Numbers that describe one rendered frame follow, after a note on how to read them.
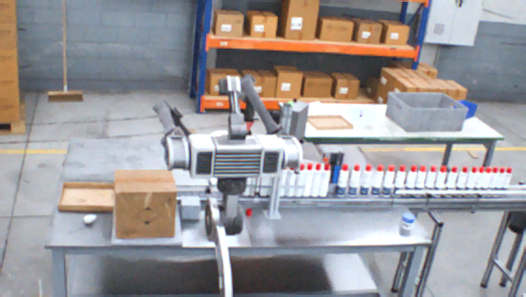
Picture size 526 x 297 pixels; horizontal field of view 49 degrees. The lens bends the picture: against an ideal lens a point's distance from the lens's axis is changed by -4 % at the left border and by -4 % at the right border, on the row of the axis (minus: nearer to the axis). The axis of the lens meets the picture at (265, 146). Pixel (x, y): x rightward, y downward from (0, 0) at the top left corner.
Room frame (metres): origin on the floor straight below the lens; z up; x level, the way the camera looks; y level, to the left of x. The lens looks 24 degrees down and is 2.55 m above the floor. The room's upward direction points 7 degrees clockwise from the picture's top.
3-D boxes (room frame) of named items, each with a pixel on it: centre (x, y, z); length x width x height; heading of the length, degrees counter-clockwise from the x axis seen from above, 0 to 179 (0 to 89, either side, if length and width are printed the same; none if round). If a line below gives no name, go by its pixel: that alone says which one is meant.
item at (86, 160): (3.26, 0.16, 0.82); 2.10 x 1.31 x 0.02; 104
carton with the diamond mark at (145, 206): (2.65, 0.58, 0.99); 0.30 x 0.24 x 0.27; 107
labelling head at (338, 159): (3.30, -0.40, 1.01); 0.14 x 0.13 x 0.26; 104
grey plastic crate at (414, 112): (4.93, -1.36, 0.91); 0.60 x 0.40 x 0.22; 112
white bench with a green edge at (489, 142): (4.93, -1.08, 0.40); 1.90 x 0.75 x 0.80; 108
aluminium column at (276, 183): (2.98, -0.09, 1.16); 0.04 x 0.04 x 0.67; 14
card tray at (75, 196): (2.87, 0.96, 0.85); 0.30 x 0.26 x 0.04; 104
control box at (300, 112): (3.05, -0.14, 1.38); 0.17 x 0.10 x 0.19; 159
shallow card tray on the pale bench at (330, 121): (4.61, -0.49, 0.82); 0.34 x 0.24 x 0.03; 114
